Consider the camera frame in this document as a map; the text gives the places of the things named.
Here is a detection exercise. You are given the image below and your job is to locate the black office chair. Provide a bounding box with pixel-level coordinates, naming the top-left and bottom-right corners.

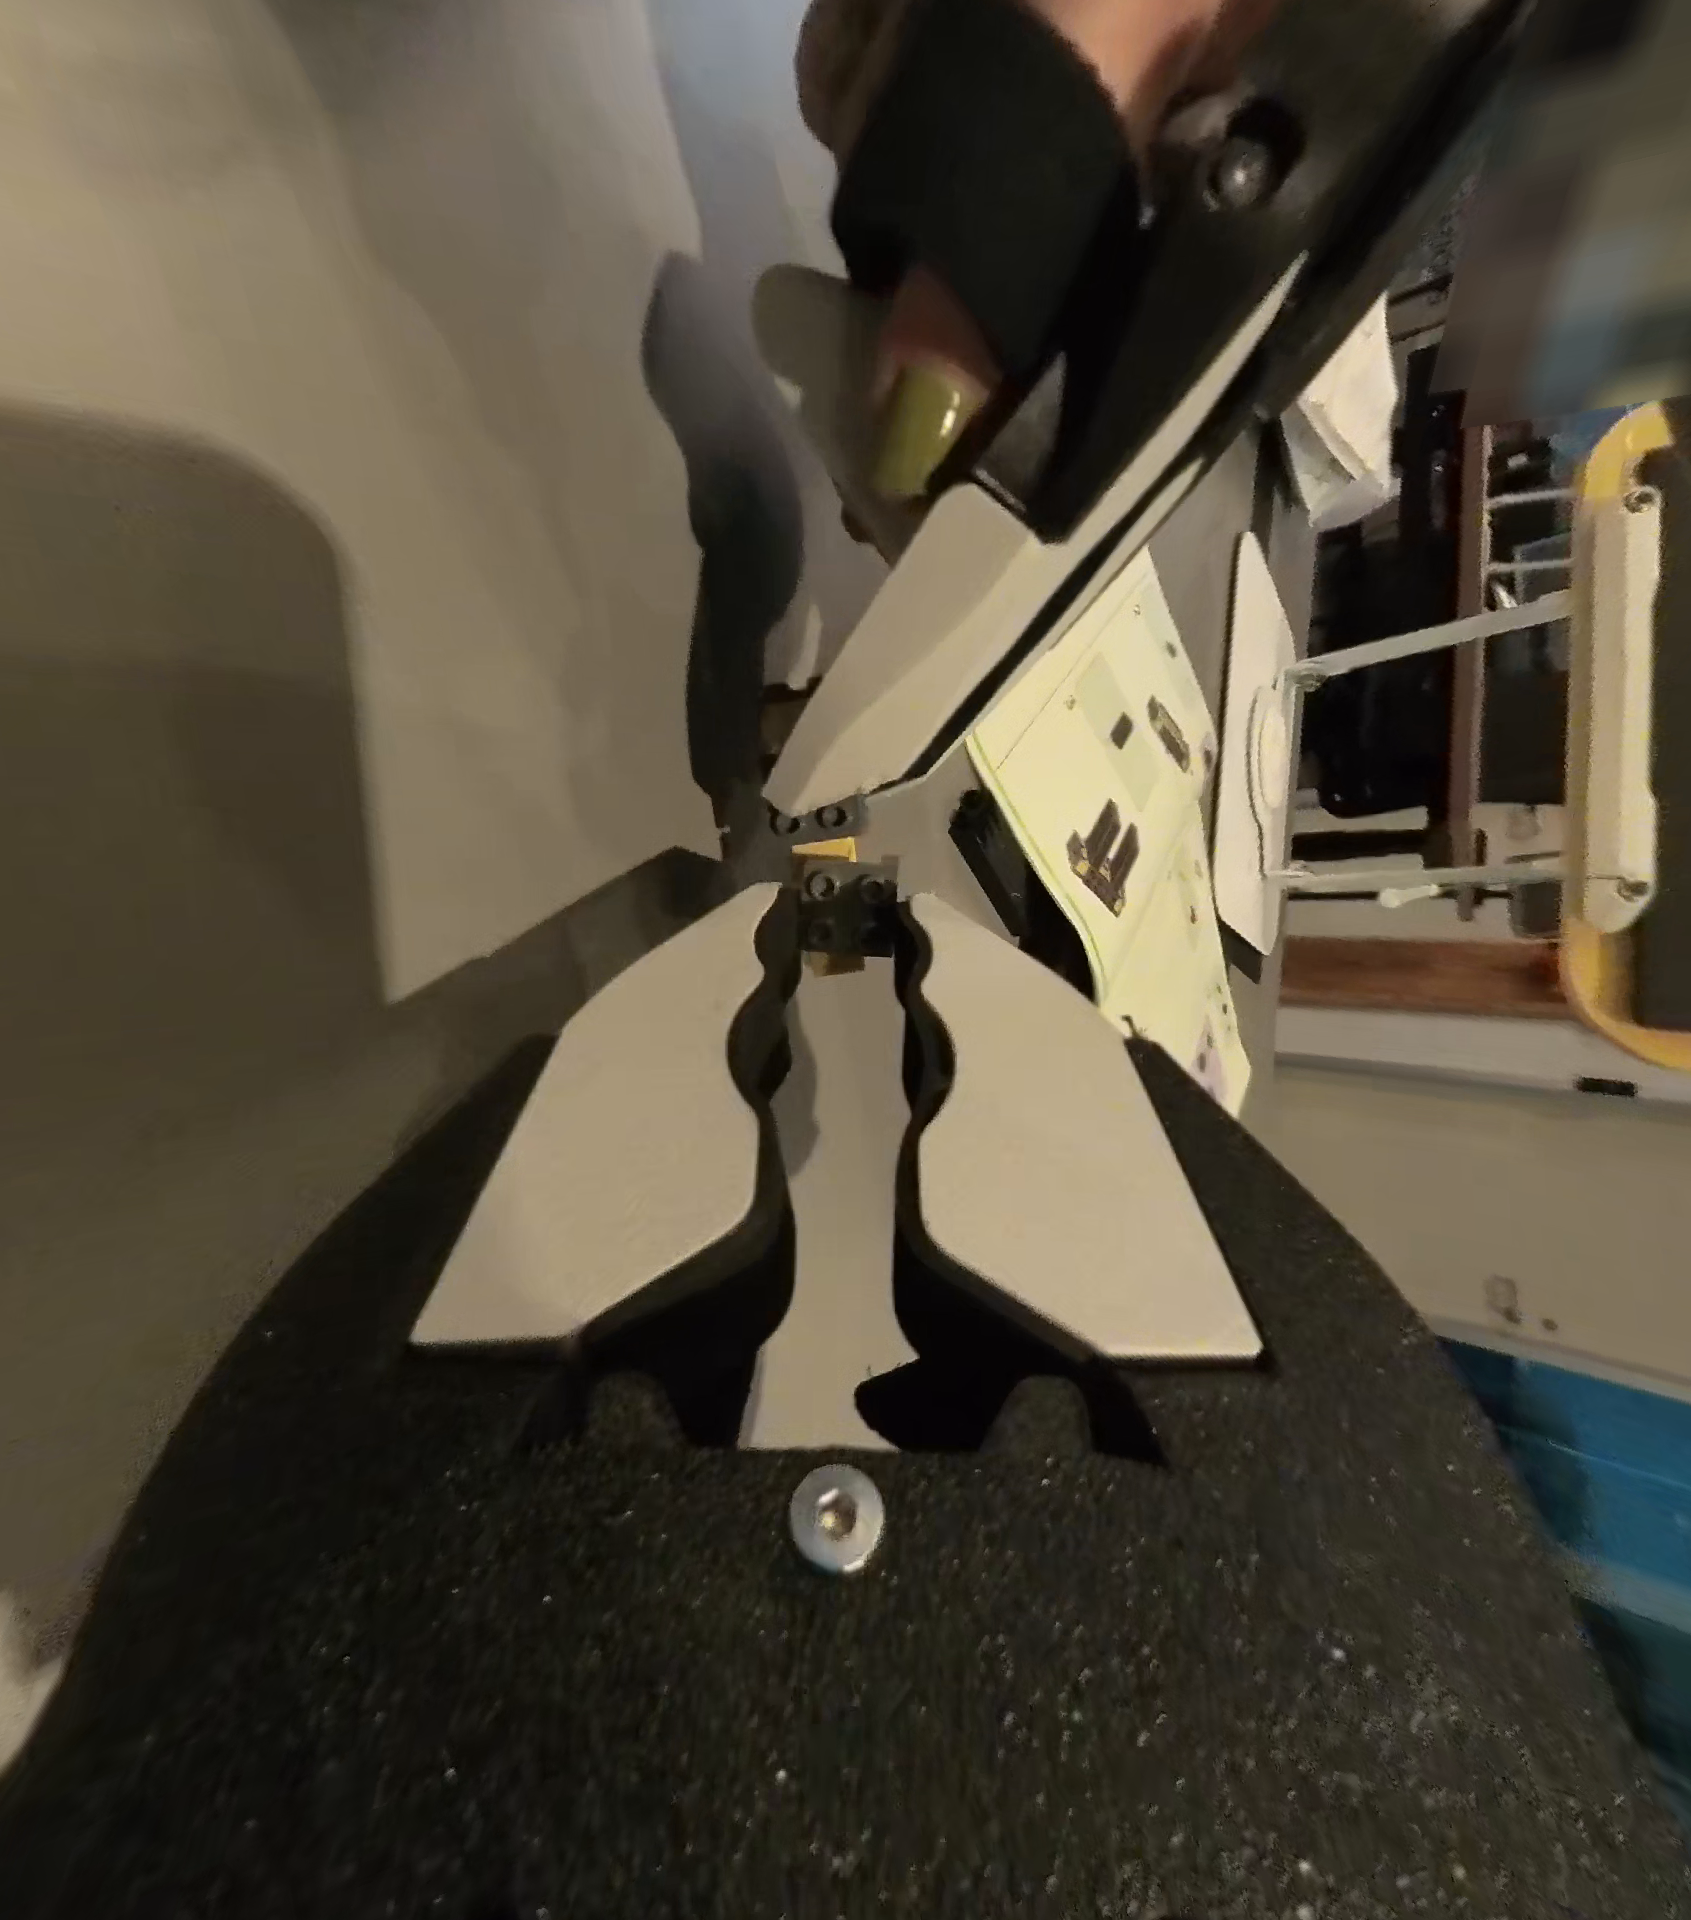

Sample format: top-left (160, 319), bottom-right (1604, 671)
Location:
top-left (1302, 516), bottom-right (1476, 819)

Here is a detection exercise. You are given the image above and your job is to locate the person's left forearm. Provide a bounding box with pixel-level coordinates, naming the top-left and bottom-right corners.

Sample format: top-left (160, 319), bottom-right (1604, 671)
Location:
top-left (793, 0), bottom-right (936, 167)

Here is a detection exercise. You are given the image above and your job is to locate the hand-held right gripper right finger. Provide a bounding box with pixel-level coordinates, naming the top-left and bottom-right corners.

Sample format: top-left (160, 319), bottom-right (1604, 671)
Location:
top-left (859, 896), bottom-right (1267, 1448)

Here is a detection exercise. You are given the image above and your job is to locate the grey wooden-edged panel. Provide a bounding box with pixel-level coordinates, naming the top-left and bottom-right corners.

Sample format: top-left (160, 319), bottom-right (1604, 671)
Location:
top-left (1271, 933), bottom-right (1691, 1434)

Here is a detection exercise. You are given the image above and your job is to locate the person's left hand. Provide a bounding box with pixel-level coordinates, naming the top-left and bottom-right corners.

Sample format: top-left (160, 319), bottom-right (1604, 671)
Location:
top-left (868, 0), bottom-right (1324, 506)

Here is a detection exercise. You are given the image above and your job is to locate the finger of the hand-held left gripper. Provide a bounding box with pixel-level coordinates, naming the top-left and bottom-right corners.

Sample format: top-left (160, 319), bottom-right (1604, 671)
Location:
top-left (761, 420), bottom-right (1210, 824)

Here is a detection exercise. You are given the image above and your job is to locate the brick instruction booklet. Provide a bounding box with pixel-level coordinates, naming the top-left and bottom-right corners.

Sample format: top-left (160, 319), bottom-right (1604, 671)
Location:
top-left (964, 554), bottom-right (1257, 1123)

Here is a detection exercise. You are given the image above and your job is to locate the blue bin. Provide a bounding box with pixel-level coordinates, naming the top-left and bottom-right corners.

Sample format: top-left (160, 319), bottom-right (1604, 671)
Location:
top-left (1437, 1326), bottom-right (1691, 1920)

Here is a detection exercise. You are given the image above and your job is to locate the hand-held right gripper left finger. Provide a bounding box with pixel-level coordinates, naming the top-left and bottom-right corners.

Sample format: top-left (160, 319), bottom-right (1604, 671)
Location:
top-left (408, 883), bottom-right (807, 1444)

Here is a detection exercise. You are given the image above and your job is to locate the black brick assembly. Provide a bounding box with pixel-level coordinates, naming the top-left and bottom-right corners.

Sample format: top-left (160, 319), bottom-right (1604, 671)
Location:
top-left (945, 787), bottom-right (1054, 962)

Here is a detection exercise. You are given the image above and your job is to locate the dark grey square brick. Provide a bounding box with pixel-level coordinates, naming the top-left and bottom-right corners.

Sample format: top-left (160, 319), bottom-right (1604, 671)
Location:
top-left (789, 867), bottom-right (904, 977)

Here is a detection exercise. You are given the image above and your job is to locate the white paper bag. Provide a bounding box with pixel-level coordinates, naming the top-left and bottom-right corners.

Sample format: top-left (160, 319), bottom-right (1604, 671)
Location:
top-left (1277, 291), bottom-right (1399, 520)

